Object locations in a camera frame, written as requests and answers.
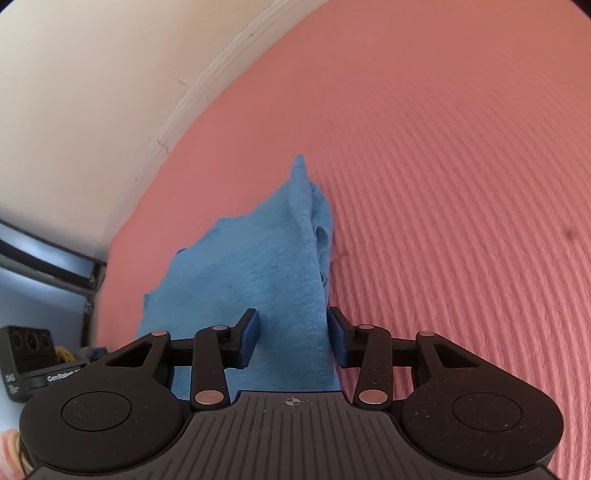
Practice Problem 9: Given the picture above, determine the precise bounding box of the blue sweater with cartoon print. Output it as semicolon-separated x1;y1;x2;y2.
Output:
135;154;345;402

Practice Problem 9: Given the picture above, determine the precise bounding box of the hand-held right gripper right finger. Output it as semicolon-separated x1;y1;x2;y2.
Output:
326;306;484;409

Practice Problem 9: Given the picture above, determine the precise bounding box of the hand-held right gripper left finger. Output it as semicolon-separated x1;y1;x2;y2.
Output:
106;308;259;412

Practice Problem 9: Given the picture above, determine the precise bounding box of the white baseboard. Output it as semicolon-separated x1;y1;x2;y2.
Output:
104;0;331;265

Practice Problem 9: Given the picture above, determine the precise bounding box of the pink ribbed mat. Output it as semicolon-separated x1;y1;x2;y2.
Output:
95;0;591;480

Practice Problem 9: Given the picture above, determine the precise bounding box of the pink striped cloth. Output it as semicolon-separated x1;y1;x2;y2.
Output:
0;428;35;480

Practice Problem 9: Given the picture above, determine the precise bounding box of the black metal frame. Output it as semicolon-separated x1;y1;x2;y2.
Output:
0;218;108;349

